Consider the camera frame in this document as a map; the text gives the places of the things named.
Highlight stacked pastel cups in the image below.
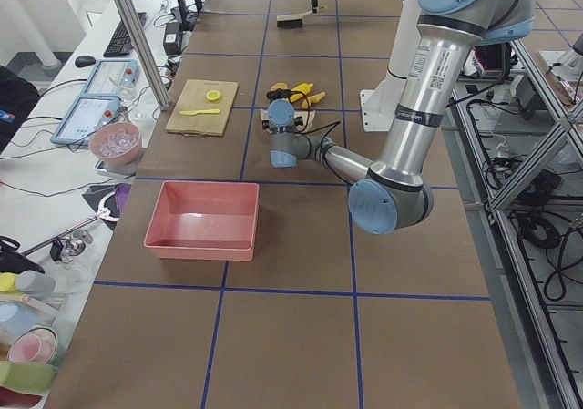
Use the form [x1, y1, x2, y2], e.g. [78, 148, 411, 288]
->
[1, 270, 57, 397]

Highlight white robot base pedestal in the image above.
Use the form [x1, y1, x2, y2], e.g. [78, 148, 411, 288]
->
[360, 0, 421, 132]

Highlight blue teach pendant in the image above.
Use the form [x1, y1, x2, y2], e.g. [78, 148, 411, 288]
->
[51, 95, 121, 145]
[82, 58, 139, 96]

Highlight pink plastic bin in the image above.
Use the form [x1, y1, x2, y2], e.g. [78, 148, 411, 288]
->
[144, 180, 260, 261]

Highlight wooden cutting board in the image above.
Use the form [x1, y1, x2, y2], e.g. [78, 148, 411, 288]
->
[165, 79, 239, 137]

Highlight black power adapter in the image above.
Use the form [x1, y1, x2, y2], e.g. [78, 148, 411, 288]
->
[163, 22, 183, 56]

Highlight beige plastic dustpan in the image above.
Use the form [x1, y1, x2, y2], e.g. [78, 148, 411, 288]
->
[260, 109, 316, 131]

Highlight brown toy potato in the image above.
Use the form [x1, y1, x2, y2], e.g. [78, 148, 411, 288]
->
[270, 82, 288, 91]

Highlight tan toy ginger root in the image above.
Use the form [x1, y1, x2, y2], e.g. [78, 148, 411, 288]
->
[302, 92, 326, 110]

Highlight black keyboard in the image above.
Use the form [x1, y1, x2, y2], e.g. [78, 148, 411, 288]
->
[103, 20, 133, 58]

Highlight pink bowl with clear pieces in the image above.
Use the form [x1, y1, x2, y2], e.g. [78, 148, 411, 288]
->
[89, 122, 142, 166]

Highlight aluminium frame post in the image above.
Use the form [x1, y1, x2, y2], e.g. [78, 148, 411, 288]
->
[114, 0, 170, 111]

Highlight yellow toy corn cob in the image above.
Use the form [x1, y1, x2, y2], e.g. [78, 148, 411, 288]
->
[289, 83, 313, 103]

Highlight beige hand brush black bristles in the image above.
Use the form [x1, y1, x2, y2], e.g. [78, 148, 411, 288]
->
[276, 5, 327, 29]

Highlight yellow plastic knife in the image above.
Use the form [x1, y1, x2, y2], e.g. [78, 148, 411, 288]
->
[179, 108, 221, 116]

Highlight upper blue teach pendant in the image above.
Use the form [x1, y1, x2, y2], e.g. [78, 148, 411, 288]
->
[82, 58, 139, 96]

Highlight yellow lemon slices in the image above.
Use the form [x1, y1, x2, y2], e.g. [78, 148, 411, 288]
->
[205, 90, 221, 102]

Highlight black computer mouse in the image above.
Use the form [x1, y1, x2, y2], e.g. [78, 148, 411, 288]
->
[74, 55, 97, 68]

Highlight lower blue teach pendant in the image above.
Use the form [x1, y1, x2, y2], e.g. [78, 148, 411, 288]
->
[51, 95, 121, 145]

